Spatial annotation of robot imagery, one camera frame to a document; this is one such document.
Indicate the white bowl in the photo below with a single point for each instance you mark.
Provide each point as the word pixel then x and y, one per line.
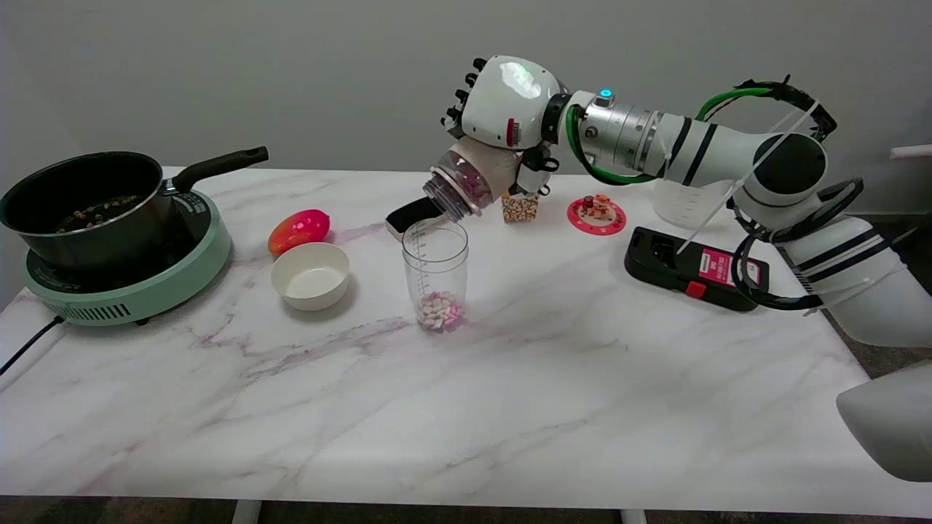
pixel 311 276

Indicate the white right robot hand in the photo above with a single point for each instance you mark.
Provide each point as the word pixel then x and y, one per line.
pixel 502 102

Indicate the mint green induction cooker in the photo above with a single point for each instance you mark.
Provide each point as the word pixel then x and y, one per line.
pixel 182 269

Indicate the yellow popcorn box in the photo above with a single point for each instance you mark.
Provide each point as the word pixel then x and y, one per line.
pixel 520 208

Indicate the translucent plastic measuring jug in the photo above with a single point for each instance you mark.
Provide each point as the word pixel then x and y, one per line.
pixel 688 204

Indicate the purple white candy heap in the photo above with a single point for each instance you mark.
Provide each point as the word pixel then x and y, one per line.
pixel 470 188

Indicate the clear bottle with beige sleeve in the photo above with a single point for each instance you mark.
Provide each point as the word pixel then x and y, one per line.
pixel 470 171

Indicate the red orange mango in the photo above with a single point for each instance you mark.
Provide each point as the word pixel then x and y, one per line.
pixel 298 229

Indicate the white pipe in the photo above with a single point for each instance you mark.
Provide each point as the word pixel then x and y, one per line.
pixel 914 151

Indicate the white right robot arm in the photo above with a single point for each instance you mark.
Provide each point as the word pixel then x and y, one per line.
pixel 779 167

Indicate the pink white candy heap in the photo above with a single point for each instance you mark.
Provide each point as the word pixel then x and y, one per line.
pixel 440 311

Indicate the black and white sponge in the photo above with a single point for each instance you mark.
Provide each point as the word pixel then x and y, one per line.
pixel 408 215

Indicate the white table leg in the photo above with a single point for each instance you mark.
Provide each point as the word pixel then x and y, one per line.
pixel 633 517
pixel 246 512

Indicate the black power strip red label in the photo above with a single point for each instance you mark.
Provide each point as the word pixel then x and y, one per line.
pixel 662 266

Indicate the clear graduated plastic tumbler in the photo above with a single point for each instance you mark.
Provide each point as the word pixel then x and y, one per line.
pixel 435 262

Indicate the red plate with toy food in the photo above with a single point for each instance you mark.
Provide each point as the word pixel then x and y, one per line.
pixel 597 218

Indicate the popcorn kernels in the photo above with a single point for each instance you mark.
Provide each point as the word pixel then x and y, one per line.
pixel 98 211

